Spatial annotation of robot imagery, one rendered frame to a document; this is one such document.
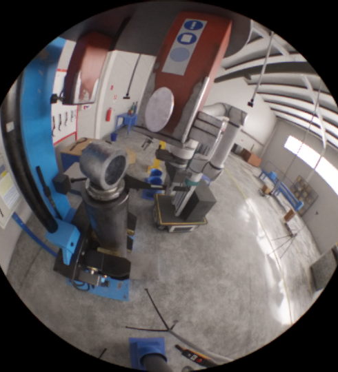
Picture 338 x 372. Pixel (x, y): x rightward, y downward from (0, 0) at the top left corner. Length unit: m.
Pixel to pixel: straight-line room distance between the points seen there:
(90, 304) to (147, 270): 0.99
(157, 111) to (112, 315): 1.92
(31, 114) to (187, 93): 0.58
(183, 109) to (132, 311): 1.89
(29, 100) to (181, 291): 2.26
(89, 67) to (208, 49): 0.37
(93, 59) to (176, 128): 0.40
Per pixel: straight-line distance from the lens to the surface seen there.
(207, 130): 0.24
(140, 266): 1.70
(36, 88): 0.64
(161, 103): 0.19
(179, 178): 0.43
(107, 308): 1.86
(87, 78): 0.49
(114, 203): 0.45
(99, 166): 0.36
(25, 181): 0.56
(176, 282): 1.94
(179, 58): 0.25
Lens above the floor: 1.81
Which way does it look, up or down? 36 degrees down
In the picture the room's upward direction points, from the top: 22 degrees clockwise
